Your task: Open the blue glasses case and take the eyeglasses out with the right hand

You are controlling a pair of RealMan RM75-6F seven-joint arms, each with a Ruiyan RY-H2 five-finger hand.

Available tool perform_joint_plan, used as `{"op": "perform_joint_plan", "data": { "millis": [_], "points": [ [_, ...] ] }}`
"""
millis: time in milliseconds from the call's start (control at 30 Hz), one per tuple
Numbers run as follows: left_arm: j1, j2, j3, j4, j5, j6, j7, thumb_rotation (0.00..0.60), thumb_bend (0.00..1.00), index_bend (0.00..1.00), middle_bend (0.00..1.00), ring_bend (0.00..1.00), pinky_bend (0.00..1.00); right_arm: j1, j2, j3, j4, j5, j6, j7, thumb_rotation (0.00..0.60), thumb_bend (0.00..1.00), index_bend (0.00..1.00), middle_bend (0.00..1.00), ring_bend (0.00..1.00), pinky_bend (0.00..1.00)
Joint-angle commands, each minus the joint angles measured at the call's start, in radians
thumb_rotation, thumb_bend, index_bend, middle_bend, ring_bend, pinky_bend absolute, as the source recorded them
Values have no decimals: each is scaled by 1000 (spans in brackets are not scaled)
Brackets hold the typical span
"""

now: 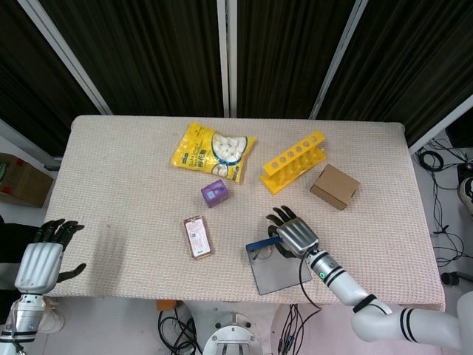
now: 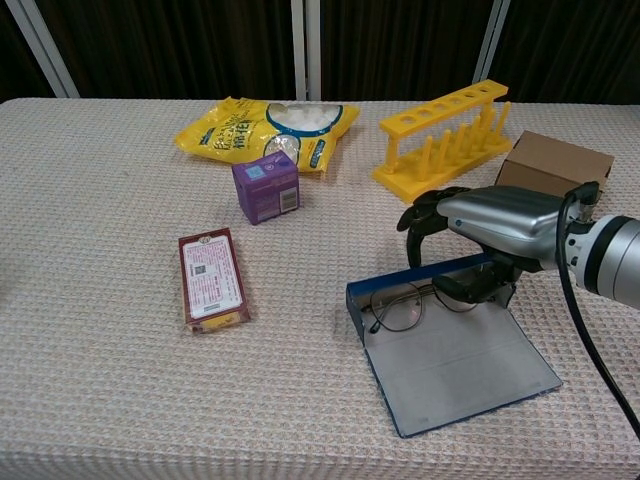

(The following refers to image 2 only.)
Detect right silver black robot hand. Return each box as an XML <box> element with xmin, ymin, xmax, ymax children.
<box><xmin>396</xmin><ymin>185</ymin><xmax>576</xmax><ymax>313</ymax></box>

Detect red white flat box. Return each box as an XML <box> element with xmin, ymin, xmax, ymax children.
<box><xmin>178</xmin><ymin>227</ymin><xmax>252</xmax><ymax>335</ymax></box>

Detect thin black metal-frame eyeglasses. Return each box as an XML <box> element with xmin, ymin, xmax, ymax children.
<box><xmin>360</xmin><ymin>280</ymin><xmax>474</xmax><ymax>335</ymax></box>

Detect dark curtain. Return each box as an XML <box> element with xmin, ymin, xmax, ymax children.
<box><xmin>0</xmin><ymin>0</ymin><xmax>640</xmax><ymax>105</ymax></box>

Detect yellow test tube rack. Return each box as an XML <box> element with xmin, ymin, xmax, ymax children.
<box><xmin>371</xmin><ymin>79</ymin><xmax>514</xmax><ymax>205</ymax></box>

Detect beige woven tablecloth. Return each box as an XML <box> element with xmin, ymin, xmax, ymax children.
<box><xmin>0</xmin><ymin>97</ymin><xmax>640</xmax><ymax>480</ymax></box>

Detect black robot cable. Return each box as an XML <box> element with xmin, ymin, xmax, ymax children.
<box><xmin>554</xmin><ymin>180</ymin><xmax>640</xmax><ymax>441</ymax></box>

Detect purple small carton box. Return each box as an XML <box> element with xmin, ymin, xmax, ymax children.
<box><xmin>231</xmin><ymin>151</ymin><xmax>301</xmax><ymax>226</ymax></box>

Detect blue glasses case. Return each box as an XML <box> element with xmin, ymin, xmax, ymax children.
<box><xmin>345</xmin><ymin>252</ymin><xmax>564</xmax><ymax>440</ymax></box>

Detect yellow marshmallow bag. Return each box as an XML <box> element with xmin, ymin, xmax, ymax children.
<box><xmin>173</xmin><ymin>95</ymin><xmax>361</xmax><ymax>176</ymax></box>

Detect brown cardboard box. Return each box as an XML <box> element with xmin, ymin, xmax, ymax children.
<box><xmin>495</xmin><ymin>129</ymin><xmax>616</xmax><ymax>200</ymax></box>

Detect white partition frame post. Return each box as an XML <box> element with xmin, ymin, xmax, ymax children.
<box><xmin>291</xmin><ymin>0</ymin><xmax>322</xmax><ymax>102</ymax></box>
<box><xmin>472</xmin><ymin>0</ymin><xmax>512</xmax><ymax>86</ymax></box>
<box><xmin>4</xmin><ymin>0</ymin><xmax>81</xmax><ymax>99</ymax></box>

